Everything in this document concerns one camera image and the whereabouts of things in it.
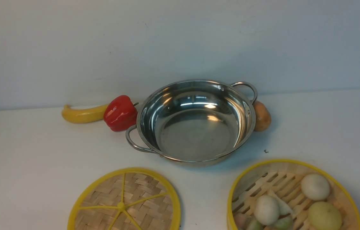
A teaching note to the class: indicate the yellow bamboo steamer lid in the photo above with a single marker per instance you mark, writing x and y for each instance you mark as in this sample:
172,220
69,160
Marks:
127,199

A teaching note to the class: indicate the white bun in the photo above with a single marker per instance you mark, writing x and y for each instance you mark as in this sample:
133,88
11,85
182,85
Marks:
266,210
315,187

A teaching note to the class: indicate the white bun lower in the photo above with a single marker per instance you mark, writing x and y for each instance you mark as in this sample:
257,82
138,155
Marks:
266,210

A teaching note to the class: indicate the pink dumpling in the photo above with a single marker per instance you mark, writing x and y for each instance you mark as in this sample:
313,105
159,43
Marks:
241,220

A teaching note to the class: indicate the green dumpling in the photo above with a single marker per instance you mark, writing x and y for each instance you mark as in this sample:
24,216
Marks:
285,223

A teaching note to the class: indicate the red bell pepper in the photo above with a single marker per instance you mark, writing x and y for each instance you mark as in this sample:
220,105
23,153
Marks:
120,114

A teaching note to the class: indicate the yellow bamboo steamer basket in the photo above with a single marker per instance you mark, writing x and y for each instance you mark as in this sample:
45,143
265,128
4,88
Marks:
283,177

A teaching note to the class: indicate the white dumpling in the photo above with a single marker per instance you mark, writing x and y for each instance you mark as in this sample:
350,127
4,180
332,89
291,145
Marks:
284,208

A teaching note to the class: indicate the stainless steel pot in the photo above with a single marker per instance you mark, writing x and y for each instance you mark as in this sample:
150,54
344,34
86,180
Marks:
195,122

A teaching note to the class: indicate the white bun upper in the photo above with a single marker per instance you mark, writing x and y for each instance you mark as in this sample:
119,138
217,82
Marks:
315,187

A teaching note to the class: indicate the brown potato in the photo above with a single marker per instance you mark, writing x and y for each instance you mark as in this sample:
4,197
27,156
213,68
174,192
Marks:
263,117

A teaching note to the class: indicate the yellow-green bun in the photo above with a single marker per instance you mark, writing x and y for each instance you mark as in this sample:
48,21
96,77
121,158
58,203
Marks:
324,216

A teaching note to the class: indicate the yellow banana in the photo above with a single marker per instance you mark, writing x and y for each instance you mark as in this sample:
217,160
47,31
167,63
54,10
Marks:
82,116

